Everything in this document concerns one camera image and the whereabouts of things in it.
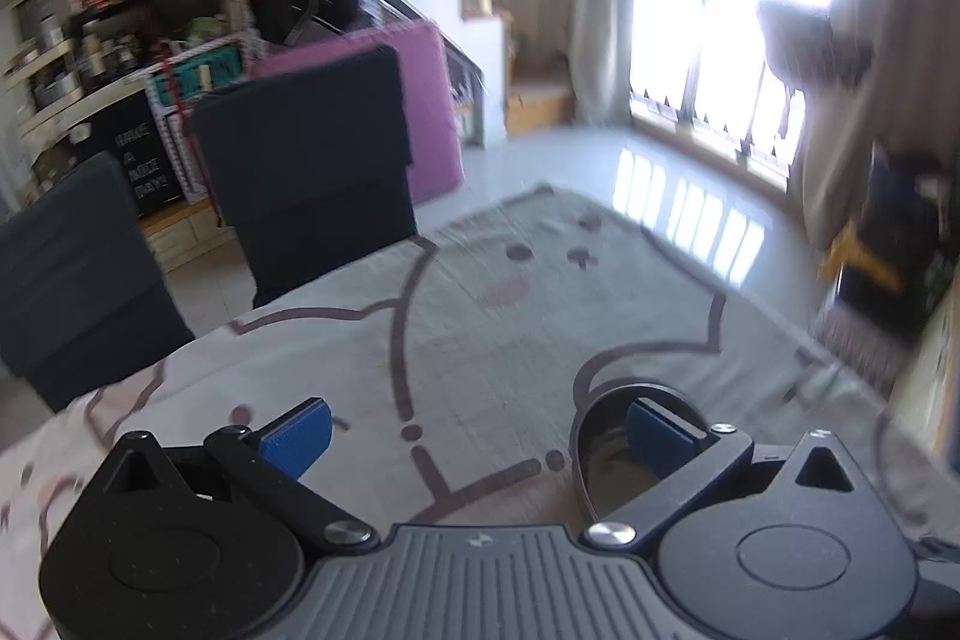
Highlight teal sign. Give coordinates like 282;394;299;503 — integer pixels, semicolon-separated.
154;47;245;97

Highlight black lettered box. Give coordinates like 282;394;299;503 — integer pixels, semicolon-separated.
75;89;185;217

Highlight dark blurred object yellow edge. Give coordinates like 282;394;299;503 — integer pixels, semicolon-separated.
821;149;946;341

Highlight white cosmetics organizer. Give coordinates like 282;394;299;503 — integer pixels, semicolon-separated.
7;36;83;109

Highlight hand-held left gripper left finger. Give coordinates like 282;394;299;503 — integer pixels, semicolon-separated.
96;397;382;552

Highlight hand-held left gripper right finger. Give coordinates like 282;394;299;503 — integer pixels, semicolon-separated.
585;398;878;549

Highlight small metal cup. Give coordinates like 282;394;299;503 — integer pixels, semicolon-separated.
572;380;725;525

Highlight dark blue chair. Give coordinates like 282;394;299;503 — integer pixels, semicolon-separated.
191;44;417;309
0;151;196;412

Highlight black cosmetics rack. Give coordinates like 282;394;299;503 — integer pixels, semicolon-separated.
71;0;151;86

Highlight cartoon bear printed tablecloth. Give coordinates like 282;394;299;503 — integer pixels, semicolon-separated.
0;182;916;536

